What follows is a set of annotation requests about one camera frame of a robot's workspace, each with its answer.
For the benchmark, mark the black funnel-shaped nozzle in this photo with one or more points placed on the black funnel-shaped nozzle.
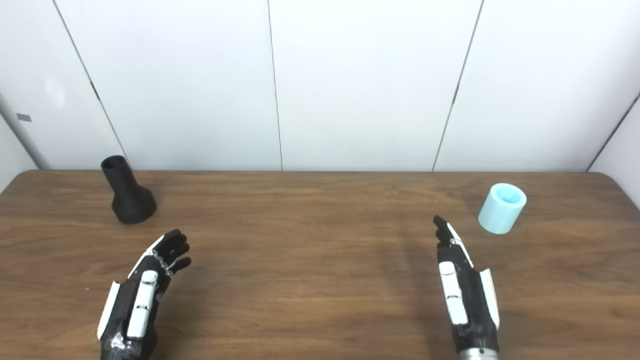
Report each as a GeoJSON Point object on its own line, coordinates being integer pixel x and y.
{"type": "Point", "coordinates": [131, 202]}

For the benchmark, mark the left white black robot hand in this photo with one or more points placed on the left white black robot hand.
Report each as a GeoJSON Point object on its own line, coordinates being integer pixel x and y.
{"type": "Point", "coordinates": [127, 305]}

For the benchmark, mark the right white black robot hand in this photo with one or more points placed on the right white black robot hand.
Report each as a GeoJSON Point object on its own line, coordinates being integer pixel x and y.
{"type": "Point", "coordinates": [467, 300]}

